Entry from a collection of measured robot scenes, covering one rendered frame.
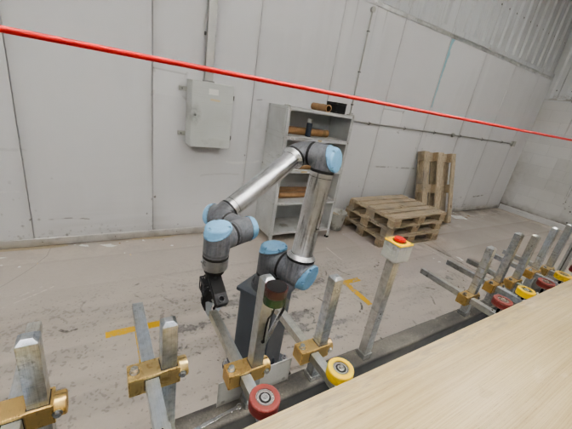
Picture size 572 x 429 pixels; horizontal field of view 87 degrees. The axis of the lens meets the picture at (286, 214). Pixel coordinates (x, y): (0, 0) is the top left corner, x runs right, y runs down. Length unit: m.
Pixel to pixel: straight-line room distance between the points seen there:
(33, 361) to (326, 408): 0.65
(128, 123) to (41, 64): 0.71
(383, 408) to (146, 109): 2.96
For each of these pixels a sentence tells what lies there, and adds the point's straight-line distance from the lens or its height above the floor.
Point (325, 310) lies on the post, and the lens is 1.04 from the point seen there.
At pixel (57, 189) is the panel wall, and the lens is 3.41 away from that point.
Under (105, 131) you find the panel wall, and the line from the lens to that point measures 3.27.
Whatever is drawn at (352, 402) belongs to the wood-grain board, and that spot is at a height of 0.90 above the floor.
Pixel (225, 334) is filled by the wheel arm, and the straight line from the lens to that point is 1.10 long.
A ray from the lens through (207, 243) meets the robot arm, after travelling 1.03.
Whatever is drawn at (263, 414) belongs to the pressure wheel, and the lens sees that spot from 0.89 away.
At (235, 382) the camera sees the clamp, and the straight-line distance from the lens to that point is 1.00.
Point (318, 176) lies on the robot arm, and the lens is 1.42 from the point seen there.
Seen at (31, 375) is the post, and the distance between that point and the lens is 0.81.
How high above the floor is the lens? 1.62
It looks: 21 degrees down
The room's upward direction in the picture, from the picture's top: 9 degrees clockwise
